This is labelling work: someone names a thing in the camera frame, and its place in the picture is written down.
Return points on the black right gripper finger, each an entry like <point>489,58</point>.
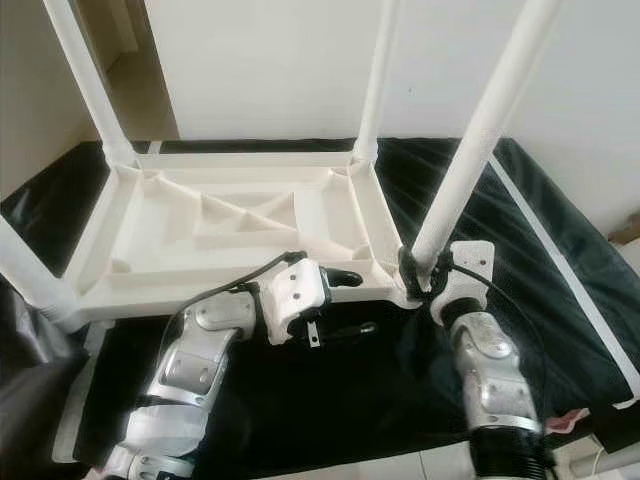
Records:
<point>409,272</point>

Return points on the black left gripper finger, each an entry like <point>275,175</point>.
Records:
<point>313,335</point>
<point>345,278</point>

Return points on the white plastic table top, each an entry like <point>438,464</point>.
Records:
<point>220,228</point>

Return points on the pink object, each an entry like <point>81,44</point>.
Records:
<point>568,418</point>

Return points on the brown crumpled paper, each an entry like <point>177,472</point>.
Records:
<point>626,232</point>

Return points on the white curved tube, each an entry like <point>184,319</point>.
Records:
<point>615,458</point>

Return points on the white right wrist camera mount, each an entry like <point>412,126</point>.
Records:
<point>468,265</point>

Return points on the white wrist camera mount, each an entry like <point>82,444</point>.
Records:
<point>468,265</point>
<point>295,293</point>

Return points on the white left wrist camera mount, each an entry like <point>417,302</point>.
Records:
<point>295,293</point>

